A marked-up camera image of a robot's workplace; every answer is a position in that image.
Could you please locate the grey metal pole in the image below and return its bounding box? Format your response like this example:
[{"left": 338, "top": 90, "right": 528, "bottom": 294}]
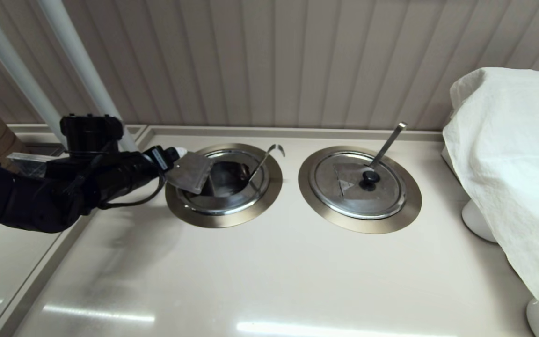
[
  {"left": 0, "top": 0, "right": 66, "bottom": 146},
  {"left": 38, "top": 0, "right": 139, "bottom": 153}
]

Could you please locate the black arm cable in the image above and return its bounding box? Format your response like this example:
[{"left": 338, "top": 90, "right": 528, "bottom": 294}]
[{"left": 97, "top": 174, "right": 165, "bottom": 210}]

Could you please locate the white cloth cover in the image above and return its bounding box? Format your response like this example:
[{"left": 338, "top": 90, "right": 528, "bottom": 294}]
[{"left": 443, "top": 67, "right": 539, "bottom": 305}]

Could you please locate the bronze round well rim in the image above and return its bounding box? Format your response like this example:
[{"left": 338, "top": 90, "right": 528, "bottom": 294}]
[
  {"left": 165, "top": 143, "right": 283, "bottom": 229},
  {"left": 298, "top": 146, "right": 422, "bottom": 234}
]

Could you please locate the right ladle handle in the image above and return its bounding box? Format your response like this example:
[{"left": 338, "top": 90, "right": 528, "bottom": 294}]
[{"left": 370, "top": 122, "right": 408, "bottom": 170}]

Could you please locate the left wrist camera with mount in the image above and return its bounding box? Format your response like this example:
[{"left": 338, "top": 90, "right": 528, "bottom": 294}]
[{"left": 60, "top": 114, "right": 124, "bottom": 153}]

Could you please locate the steel lid with black knob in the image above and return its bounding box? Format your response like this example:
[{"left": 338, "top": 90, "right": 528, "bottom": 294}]
[
  {"left": 309, "top": 151, "right": 407, "bottom": 220},
  {"left": 164, "top": 149, "right": 270, "bottom": 216}
]

